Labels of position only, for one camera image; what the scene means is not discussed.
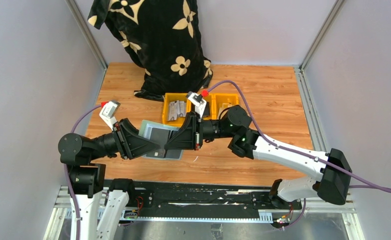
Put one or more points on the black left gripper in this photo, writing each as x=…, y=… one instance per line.
x=130, y=144

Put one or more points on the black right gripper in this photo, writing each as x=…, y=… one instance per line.
x=190, y=137

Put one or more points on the black credit card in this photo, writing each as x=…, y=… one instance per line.
x=160, y=135
x=173, y=154

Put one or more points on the green leather card holder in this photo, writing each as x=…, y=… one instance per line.
x=145, y=130

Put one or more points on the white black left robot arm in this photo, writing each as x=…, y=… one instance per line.
x=86, y=180

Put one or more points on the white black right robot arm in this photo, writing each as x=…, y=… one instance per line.
x=327, y=174

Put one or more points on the silver grey cards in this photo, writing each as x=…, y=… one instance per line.
x=176, y=110

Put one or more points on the black cards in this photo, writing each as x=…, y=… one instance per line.
x=207, y=111

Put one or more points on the gold beige cards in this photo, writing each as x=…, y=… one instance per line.
x=222, y=106

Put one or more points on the right yellow plastic bin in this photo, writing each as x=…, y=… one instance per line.
x=221, y=101

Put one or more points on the black floral blanket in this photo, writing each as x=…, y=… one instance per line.
x=163, y=38

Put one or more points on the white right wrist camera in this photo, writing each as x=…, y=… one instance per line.
x=199, y=103

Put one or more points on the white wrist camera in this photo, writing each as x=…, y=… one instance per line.
x=108, y=111
x=199, y=103

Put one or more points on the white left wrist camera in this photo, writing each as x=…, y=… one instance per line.
x=108, y=111

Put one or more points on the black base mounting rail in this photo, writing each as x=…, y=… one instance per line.
x=207, y=201

